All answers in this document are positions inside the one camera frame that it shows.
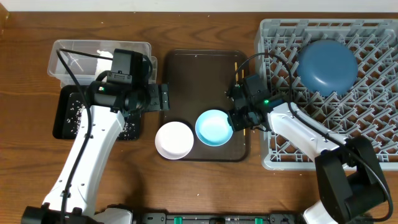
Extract wooden chopstick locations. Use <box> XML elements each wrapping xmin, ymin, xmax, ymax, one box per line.
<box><xmin>234</xmin><ymin>62</ymin><xmax>239</xmax><ymax>83</ymax></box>
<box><xmin>241</xmin><ymin>70</ymin><xmax>246</xmax><ymax>136</ymax></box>

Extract light blue bowl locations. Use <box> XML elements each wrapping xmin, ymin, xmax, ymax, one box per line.
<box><xmin>195</xmin><ymin>110</ymin><xmax>233</xmax><ymax>147</ymax></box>

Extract dark brown serving tray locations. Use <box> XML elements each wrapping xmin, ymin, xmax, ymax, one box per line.
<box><xmin>162</xmin><ymin>50</ymin><xmax>250</xmax><ymax>162</ymax></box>

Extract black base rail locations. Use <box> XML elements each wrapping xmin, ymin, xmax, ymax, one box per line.
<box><xmin>132</xmin><ymin>213</ymin><xmax>305</xmax><ymax>224</ymax></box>

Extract white napkin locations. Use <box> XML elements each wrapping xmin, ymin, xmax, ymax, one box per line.
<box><xmin>95</xmin><ymin>50</ymin><xmax>113</xmax><ymax>77</ymax></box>

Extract dark blue plate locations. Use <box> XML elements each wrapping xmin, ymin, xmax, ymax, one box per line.
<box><xmin>297</xmin><ymin>39</ymin><xmax>358</xmax><ymax>97</ymax></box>

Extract clear plastic bin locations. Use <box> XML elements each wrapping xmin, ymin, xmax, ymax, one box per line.
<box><xmin>47</xmin><ymin>40</ymin><xmax>157</xmax><ymax>87</ymax></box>

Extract black plastic tray bin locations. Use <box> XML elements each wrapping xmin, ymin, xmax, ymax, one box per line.
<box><xmin>52</xmin><ymin>85</ymin><xmax>141</xmax><ymax>141</ymax></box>

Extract pink white bowl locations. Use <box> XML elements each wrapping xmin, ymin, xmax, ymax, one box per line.
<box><xmin>155</xmin><ymin>121</ymin><xmax>194</xmax><ymax>160</ymax></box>

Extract rice leftovers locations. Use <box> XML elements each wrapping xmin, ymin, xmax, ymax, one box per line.
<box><xmin>60</xmin><ymin>100</ymin><xmax>141</xmax><ymax>141</ymax></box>

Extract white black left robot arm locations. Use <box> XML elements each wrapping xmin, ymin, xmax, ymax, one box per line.
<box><xmin>21</xmin><ymin>81</ymin><xmax>170</xmax><ymax>224</ymax></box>

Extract grey dishwasher rack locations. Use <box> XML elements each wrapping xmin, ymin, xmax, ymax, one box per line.
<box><xmin>254</xmin><ymin>19</ymin><xmax>397</xmax><ymax>170</ymax></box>

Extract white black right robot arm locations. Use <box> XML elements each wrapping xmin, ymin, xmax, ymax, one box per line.
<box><xmin>228</xmin><ymin>100</ymin><xmax>394</xmax><ymax>223</ymax></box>

